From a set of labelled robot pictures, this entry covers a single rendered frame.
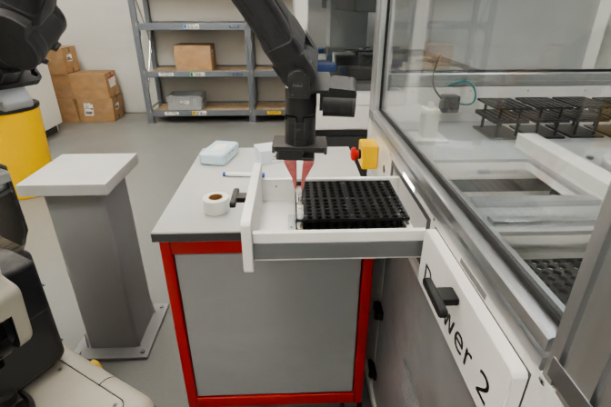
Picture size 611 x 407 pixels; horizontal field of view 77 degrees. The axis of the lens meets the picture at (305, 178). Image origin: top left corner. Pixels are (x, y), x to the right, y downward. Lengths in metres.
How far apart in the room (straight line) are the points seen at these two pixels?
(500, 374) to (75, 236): 1.36
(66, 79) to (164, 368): 4.05
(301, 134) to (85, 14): 4.90
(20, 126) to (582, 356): 3.16
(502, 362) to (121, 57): 5.19
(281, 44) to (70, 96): 4.77
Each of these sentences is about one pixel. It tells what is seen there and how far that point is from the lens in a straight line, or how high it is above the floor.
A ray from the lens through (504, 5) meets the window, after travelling 0.57.
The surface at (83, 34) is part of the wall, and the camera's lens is 5.53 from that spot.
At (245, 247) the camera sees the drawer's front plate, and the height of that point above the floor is 0.88.
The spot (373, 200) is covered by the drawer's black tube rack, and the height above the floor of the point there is 0.90.
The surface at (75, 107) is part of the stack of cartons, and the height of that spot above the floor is 0.18.
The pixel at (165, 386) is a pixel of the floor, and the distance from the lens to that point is 1.69.
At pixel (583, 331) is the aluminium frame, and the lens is 0.42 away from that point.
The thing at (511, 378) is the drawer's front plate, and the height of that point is 0.92.
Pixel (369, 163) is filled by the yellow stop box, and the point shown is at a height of 0.86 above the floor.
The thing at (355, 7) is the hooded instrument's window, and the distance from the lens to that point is 1.57.
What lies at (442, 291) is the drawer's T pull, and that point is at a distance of 0.60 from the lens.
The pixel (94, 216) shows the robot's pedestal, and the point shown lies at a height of 0.62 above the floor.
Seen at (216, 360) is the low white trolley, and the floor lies 0.30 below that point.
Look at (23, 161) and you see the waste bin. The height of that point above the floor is 0.29.
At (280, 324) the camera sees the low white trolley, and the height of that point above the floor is 0.43.
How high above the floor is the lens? 1.28
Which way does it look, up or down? 24 degrees down
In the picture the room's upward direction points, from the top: straight up
